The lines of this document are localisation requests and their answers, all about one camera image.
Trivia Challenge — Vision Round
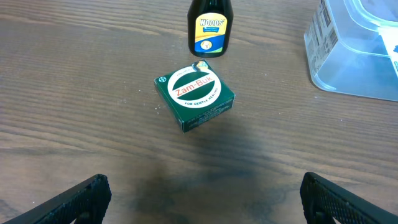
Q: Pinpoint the green Zam-Buk box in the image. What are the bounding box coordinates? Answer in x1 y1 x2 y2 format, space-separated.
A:
154 60 236 133

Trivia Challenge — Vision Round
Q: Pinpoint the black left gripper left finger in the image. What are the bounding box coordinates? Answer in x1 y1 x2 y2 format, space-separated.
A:
4 174 112 224

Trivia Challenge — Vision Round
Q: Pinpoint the clear plastic container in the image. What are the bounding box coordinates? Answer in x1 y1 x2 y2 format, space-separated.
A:
304 0 397 101

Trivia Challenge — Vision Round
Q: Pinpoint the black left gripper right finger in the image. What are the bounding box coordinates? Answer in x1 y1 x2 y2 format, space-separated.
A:
300 172 397 224

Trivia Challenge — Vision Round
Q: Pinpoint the dark Woods syrup bottle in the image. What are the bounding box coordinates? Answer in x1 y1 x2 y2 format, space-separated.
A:
187 0 234 58

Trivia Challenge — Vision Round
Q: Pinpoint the blue white medicine box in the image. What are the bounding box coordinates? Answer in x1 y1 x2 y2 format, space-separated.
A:
379 27 397 73

